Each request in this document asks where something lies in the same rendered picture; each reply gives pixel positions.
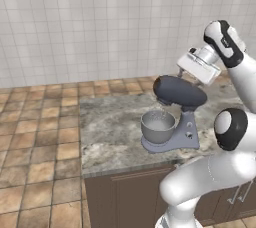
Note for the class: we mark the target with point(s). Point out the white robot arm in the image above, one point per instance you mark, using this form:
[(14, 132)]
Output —
[(213, 172)]

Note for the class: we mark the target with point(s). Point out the dark blue stand mixer head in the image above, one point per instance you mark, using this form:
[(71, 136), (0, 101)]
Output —
[(180, 92)]

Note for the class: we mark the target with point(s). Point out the blue-grey stand mixer base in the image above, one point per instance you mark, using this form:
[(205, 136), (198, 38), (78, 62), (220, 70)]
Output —
[(181, 134)]

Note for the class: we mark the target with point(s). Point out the grey metal mixer bowl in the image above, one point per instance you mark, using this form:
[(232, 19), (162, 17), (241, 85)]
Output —
[(157, 127)]

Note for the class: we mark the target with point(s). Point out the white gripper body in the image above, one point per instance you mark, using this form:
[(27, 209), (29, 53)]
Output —
[(199, 68)]

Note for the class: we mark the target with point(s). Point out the brown cupboard door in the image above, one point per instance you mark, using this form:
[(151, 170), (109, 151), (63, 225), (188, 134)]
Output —
[(230, 207), (133, 198)]

